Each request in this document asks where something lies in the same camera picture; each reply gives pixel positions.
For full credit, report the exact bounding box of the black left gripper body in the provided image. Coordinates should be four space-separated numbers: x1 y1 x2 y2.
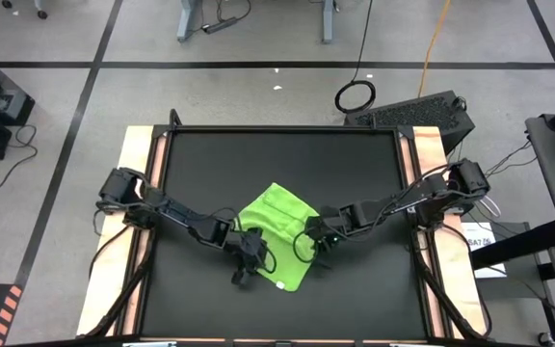
232 228 270 271

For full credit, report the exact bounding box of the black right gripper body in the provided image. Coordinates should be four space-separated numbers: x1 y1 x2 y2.
304 207 351 252

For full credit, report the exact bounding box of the green microfibre towel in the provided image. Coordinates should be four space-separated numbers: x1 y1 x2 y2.
232 181 321 293

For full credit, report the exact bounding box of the black perforated computer case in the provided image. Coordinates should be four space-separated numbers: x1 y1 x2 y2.
343 90 476 156

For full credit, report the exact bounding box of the white paper sign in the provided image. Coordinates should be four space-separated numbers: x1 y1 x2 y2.
460 221 508 280

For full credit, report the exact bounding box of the black desk base beam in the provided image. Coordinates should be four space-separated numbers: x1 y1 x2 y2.
469 219 555 271

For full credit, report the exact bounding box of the grey desk leg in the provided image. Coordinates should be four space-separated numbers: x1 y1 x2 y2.
320 0 336 44
176 0 200 42

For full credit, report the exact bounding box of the black power strip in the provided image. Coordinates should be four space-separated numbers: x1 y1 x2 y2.
201 16 239 35

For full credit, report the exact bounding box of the black metal table frame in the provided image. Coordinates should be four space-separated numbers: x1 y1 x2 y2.
77 108 495 347

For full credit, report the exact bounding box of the coiled black cable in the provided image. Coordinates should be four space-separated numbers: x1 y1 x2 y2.
333 0 378 116

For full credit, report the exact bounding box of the yellow cable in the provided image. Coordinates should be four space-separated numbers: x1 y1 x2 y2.
416 0 452 97

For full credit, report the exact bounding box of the black floor cable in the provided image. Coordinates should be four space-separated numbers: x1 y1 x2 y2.
0 123 39 190

